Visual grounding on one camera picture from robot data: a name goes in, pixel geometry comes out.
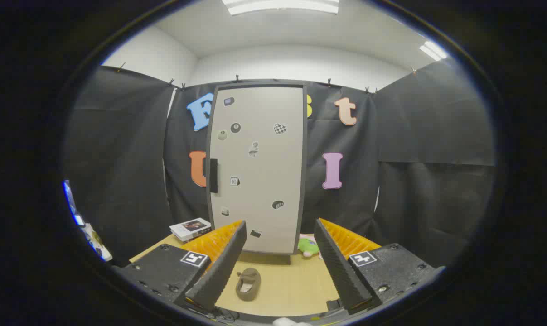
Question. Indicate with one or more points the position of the dark grey shoe cabinet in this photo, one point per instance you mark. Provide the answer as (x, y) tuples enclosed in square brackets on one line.
[(305, 172)]

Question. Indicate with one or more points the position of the white book with photo cover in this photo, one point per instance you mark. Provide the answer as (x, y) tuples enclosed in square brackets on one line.
[(189, 226)]

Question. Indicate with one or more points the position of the small ceiling light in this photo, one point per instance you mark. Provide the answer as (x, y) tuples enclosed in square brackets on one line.
[(433, 50)]

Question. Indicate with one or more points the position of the brown fuzzy shoe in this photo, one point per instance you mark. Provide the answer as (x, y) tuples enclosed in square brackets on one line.
[(255, 277)]

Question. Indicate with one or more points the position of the green plush toy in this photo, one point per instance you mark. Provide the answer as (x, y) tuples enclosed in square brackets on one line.
[(307, 246)]

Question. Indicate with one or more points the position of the light grey shoe cabinet door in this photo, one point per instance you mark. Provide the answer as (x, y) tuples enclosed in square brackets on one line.
[(264, 172)]

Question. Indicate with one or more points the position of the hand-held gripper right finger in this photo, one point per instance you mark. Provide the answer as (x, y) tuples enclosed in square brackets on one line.
[(339, 267)]

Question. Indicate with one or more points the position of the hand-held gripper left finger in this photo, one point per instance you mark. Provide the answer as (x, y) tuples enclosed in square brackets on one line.
[(223, 267)]

